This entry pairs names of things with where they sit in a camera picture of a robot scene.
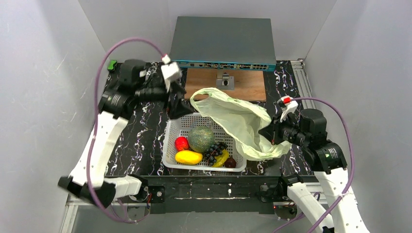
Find light green plastic bag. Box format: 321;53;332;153
189;87;292;161

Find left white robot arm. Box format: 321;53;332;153
58;58;192;207

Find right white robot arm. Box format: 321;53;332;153
259;109;369;233

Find red fake strawberry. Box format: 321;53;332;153
174;136;190;151

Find green fake melon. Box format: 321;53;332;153
187;126;215;153

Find yellow fake mango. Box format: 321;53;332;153
175;150;203;165

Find dark red fake fruit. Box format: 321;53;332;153
224;157;237;168

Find dark fake grapes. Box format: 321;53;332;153
203;142;228;166

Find yellow fake banana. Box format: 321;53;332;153
212;150;229;167

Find white plastic basket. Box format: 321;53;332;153
162;113;247;172

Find brown wooden board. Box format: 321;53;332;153
185;68;266;101

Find green black small tool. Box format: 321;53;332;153
107;60;118;72

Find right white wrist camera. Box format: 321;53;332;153
277;96;298;122

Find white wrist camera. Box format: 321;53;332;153
277;96;298;122
161;54;182;92

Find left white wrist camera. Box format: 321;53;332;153
161;54;182;92

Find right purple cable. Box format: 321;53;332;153
274;97;355;233

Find purple cable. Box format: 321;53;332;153
274;97;355;233
86;37;170;224

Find small metal bracket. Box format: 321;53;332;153
216;72;235;90

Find grey network switch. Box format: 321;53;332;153
169;16;276;71

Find black base frame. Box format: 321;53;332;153
145;175;280;214

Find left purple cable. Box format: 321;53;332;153
86;37;170;224

